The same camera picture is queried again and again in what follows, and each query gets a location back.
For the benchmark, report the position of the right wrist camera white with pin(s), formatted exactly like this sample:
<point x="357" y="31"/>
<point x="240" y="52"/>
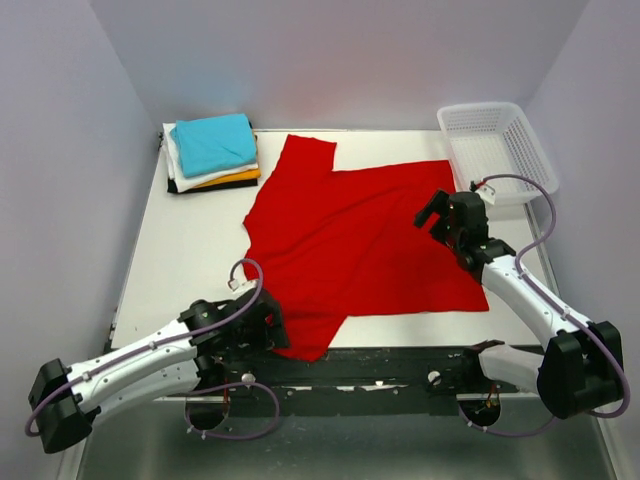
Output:
<point x="485" y="191"/>

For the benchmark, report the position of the black mounting base plate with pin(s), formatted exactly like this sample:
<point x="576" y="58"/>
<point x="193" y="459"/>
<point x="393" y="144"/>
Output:
<point x="437" y="381"/>

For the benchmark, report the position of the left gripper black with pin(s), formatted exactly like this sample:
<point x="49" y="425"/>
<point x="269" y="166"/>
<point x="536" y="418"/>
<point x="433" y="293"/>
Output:
<point x="271" y="337"/>

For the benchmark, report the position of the folded yellow t shirt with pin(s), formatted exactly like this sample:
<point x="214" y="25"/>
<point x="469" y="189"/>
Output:
<point x="248" y="175"/>

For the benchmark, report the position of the folded cyan t shirt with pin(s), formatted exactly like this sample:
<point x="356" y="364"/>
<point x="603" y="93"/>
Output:
<point x="214" y="144"/>

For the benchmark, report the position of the folded white t shirt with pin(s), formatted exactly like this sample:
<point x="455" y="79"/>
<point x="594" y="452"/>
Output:
<point x="175" y="165"/>

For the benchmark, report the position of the folded black t shirt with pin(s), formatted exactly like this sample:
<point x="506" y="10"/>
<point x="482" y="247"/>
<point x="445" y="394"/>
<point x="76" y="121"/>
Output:
<point x="220" y="186"/>

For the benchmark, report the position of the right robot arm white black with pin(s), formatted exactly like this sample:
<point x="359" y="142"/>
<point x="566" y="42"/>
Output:
<point x="581" y="367"/>

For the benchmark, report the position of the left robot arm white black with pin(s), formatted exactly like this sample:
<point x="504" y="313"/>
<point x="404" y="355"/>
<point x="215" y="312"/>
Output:
<point x="191" y="355"/>

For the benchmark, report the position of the white plastic basket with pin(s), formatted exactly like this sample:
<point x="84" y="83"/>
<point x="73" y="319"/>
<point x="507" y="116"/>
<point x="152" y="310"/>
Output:
<point x="489" y="138"/>

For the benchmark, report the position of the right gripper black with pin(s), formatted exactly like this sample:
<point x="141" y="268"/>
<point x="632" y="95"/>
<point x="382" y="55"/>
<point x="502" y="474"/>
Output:
<point x="439" y="203"/>

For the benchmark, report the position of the red t shirt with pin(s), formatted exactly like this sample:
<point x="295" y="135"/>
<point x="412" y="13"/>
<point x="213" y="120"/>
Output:
<point x="332" y="244"/>

